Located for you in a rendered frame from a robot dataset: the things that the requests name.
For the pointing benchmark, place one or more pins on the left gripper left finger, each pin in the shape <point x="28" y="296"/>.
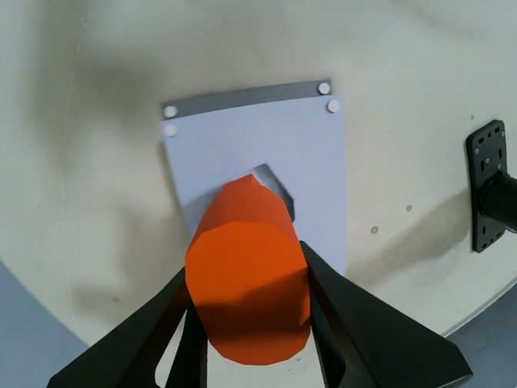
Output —
<point x="127" y="356"/>

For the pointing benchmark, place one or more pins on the pale blue flat plate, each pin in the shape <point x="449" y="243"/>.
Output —
<point x="294" y="147"/>

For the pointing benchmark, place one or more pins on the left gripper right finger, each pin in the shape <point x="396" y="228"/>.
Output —
<point x="367" y="343"/>

